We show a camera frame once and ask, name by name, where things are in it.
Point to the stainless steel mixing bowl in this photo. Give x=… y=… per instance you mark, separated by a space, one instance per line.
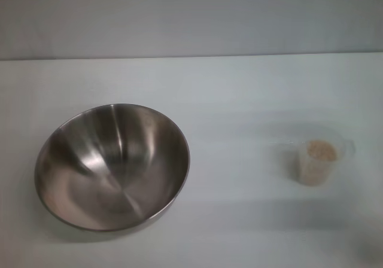
x=113 y=172

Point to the white rice grains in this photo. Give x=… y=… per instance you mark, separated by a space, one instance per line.
x=318 y=157

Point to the clear plastic measuring cup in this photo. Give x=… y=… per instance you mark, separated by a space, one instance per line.
x=344 y=149

